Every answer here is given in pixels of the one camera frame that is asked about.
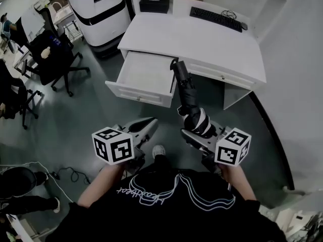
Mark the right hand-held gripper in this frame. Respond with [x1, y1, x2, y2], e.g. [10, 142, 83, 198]
[177, 105, 252, 176]

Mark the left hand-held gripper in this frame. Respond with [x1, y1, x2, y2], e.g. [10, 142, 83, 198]
[91, 117, 159, 173]

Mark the black umbrella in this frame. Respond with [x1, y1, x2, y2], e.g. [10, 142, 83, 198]
[169, 58, 217, 139]

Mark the white drawer locker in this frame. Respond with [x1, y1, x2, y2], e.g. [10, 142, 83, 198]
[105, 50, 179, 108]

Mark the person's right forearm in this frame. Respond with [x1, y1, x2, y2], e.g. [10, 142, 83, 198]
[221, 164, 257, 202]

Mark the person's left forearm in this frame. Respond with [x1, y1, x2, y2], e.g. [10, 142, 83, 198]
[77, 164, 127, 209]

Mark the person's white shoe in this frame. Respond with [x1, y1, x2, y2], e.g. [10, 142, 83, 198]
[152, 145, 166, 160]

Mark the white drawer with knob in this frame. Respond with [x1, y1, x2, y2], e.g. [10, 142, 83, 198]
[188, 62, 254, 89]

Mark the white desk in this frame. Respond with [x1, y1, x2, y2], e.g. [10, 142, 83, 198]
[118, 0, 267, 110]

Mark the person's black printed shirt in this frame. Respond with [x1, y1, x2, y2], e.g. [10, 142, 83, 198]
[45, 157, 288, 242]

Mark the black keyboard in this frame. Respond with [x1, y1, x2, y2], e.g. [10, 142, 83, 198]
[189, 6, 243, 33]

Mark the white and black service robot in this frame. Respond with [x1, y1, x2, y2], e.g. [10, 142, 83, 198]
[64, 0, 132, 58]

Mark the black office chair with jacket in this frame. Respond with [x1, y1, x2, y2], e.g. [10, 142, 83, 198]
[24, 8, 91, 97]

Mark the black storage box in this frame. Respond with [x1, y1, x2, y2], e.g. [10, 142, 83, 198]
[139, 0, 169, 14]

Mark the white small table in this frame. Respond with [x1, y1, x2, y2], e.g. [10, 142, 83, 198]
[52, 6, 84, 41]

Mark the black round seat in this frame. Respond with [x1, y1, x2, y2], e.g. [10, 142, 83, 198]
[0, 167, 37, 199]

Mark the white board panel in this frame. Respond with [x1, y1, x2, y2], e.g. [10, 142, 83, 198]
[21, 9, 46, 36]

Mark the black floor cable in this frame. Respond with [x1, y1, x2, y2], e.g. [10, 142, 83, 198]
[57, 166, 91, 185]

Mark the white floor cable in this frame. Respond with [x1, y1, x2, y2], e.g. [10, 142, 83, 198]
[0, 161, 74, 204]

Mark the black thin cable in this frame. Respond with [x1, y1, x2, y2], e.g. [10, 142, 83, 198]
[221, 10, 238, 20]

